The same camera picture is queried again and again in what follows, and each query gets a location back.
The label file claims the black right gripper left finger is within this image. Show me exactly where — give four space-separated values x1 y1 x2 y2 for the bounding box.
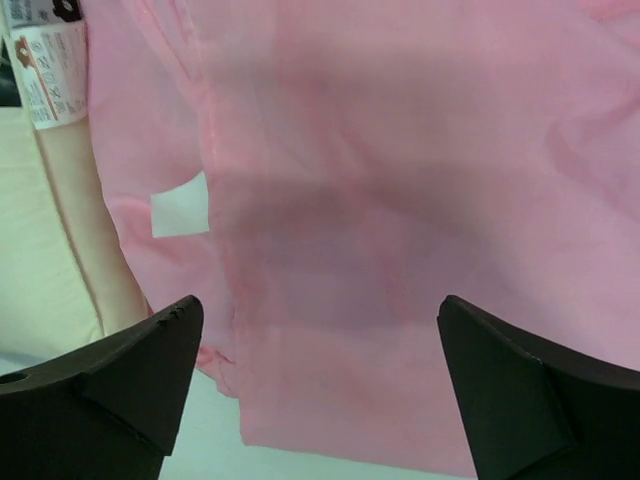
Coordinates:
1 296 203 480

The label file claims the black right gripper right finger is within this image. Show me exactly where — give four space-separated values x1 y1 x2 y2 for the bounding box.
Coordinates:
437 296 639 480

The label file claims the cream pillow with bear print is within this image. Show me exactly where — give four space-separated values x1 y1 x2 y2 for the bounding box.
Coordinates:
1 108 148 358

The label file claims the pink satin pillowcase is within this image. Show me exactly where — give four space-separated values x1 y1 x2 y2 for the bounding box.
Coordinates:
83 1 639 477

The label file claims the white pillow care label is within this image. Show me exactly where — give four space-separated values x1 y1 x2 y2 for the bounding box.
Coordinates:
1 0 88 130

